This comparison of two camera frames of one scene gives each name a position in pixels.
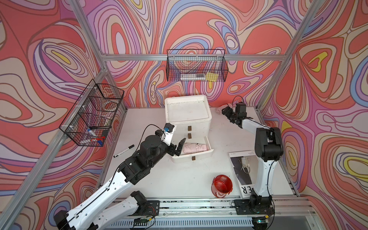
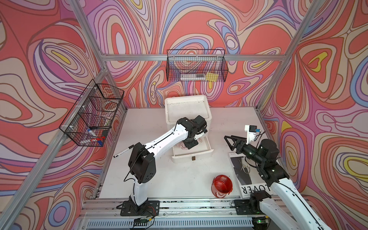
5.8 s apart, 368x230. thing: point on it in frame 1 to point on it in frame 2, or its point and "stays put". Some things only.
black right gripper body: x=233 y=119 to x=241 y=150
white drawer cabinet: x=190 y=115 stays put
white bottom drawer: x=193 y=151 stays put
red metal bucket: x=222 y=186 stays put
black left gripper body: x=171 y=150 to x=191 y=143
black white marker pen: x=129 y=147 stays put
